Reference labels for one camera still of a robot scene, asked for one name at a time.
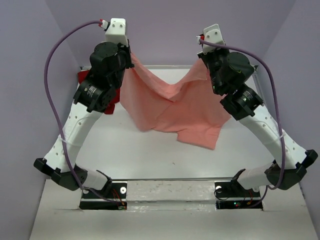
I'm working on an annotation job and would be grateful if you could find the pink t shirt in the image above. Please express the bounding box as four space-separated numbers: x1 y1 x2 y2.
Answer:
119 54 231 150

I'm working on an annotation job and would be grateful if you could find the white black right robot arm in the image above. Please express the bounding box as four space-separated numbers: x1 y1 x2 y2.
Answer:
197 48 318 196

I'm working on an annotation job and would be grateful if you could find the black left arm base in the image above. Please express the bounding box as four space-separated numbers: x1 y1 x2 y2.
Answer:
79 180 128 211

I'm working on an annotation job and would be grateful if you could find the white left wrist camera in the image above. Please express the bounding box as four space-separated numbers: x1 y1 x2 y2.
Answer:
99 18 129 47

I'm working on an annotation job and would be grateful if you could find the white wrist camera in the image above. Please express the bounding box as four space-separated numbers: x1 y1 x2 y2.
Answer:
196 24 225 55
99 18 129 47

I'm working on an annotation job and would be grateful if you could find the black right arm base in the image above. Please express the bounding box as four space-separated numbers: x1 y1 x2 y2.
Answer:
213 181 263 210

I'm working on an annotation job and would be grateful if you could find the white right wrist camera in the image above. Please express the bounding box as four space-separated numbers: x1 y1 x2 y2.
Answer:
196 24 225 55

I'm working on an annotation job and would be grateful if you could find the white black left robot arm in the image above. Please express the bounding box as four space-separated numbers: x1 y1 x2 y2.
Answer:
33 41 134 198

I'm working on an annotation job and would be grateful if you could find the dark red t shirt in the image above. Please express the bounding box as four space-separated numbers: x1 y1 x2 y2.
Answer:
77 69 121 115

